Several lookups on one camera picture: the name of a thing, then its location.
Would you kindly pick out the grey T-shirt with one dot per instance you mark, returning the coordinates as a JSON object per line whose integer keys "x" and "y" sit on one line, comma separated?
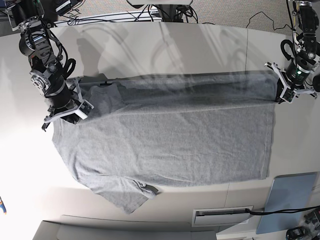
{"x": 177, "y": 131}

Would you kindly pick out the black device bottom right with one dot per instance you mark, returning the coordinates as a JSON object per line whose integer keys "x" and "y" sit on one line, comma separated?
{"x": 298, "y": 233}

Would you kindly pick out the blue orange tool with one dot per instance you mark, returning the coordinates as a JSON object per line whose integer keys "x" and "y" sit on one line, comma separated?
{"x": 2, "y": 206}

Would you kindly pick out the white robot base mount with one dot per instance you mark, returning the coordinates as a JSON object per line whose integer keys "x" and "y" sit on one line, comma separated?
{"x": 160, "y": 2}

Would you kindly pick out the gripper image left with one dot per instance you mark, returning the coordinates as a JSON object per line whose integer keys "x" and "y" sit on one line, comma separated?
{"x": 66, "y": 102}

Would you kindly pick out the grey laptop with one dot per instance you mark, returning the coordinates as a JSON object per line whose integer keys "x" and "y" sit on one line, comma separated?
{"x": 287, "y": 192}

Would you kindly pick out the white table cable box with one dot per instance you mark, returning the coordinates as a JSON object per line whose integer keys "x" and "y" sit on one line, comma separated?
{"x": 215, "y": 217}

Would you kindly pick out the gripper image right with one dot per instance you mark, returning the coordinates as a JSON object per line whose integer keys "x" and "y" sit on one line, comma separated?
{"x": 294, "y": 76}

